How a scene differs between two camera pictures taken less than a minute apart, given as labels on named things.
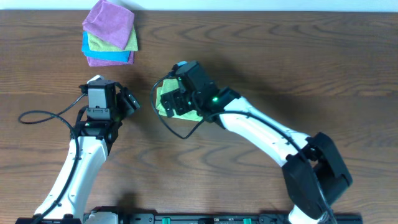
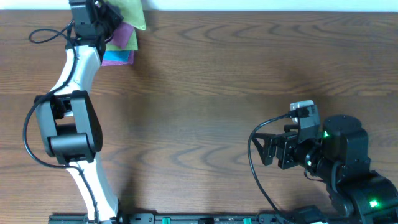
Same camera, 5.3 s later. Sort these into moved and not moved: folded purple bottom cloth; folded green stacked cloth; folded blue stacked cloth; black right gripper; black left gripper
Moved: black right gripper; black left gripper
Not moved: folded green stacked cloth; folded purple bottom cloth; folded blue stacked cloth
